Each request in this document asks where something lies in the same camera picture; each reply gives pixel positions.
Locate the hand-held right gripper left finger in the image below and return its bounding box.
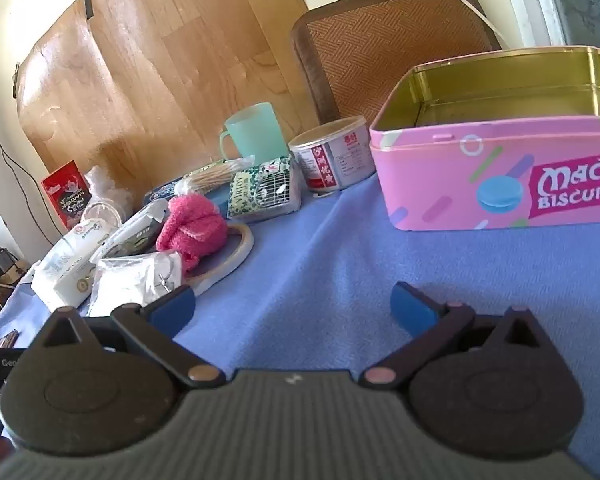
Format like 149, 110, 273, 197
30, 285, 226, 388

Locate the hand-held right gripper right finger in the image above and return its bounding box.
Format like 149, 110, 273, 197
360, 282, 548, 386

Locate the white round charger with cable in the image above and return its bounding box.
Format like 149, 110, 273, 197
86, 251, 184, 318

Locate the pink knitted cloth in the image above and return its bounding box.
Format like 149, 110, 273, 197
156, 195, 229, 273

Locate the gold metal tin box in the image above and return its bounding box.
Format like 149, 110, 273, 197
369, 46, 600, 233

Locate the bag of cotton swabs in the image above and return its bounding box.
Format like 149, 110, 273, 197
174, 157, 256, 197

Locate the green correction tape dispenser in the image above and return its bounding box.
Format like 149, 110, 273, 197
226, 155, 303, 223

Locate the grey white wipes packet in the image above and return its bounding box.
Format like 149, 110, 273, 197
94, 204, 170, 263

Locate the wooden embroidery hoop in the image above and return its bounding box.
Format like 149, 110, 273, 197
182, 222, 255, 295

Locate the blue tablecloth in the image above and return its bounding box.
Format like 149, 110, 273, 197
0, 170, 600, 480

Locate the clear bag of cotton balls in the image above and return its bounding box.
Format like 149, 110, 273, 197
82, 165, 137, 226

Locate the red snack packet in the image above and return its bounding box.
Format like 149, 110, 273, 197
40, 160, 92, 237

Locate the clear plastic container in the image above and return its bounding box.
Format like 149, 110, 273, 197
288, 115, 377, 197

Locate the mint green cup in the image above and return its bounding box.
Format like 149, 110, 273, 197
218, 102, 289, 165

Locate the wood pattern board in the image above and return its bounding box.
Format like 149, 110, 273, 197
16, 0, 321, 183

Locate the brown woven chair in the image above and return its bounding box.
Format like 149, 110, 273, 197
290, 0, 503, 126

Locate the black wall cable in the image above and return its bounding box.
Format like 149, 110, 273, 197
0, 112, 61, 243

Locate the white cable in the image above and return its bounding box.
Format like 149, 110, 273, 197
427, 0, 511, 47

